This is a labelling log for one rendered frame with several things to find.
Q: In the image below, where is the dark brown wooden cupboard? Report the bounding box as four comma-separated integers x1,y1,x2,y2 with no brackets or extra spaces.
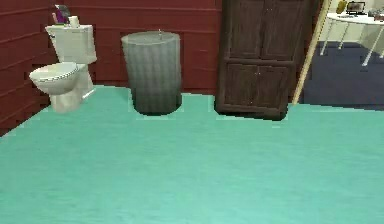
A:
214,0,316,121

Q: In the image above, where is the white toilet paper roll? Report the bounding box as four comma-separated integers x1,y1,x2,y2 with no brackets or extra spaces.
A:
68,15,81,29

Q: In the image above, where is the purple spray bottle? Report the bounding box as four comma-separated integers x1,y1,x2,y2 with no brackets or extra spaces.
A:
51,4,71,25

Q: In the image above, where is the yellow green bottle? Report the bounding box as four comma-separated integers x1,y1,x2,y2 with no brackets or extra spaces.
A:
335,0,348,15

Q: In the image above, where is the white round table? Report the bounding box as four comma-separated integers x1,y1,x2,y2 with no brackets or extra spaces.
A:
319,12,384,67

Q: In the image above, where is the black laptop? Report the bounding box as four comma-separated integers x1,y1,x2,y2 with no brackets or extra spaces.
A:
345,1,368,16

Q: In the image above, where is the grey round pedestal sink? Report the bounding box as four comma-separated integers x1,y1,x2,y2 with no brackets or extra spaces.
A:
120,29,183,117

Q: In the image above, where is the tan wooden door frame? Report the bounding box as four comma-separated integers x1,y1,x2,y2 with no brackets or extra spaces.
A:
291,0,333,105

